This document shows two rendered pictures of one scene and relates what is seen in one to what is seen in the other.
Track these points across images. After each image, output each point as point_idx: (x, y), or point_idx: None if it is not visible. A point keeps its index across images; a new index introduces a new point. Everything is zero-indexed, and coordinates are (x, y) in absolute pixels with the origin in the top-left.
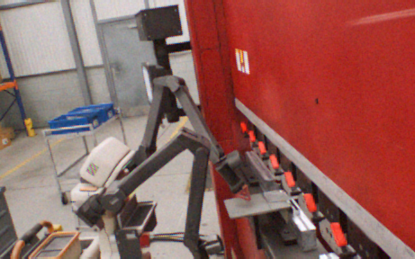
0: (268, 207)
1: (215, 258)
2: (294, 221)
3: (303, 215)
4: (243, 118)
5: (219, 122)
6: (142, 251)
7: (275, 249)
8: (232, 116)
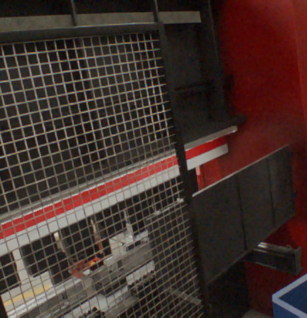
0: (120, 238)
1: (84, 254)
2: (114, 254)
3: (125, 253)
4: (224, 163)
5: (207, 162)
6: (96, 235)
7: (104, 266)
8: (217, 159)
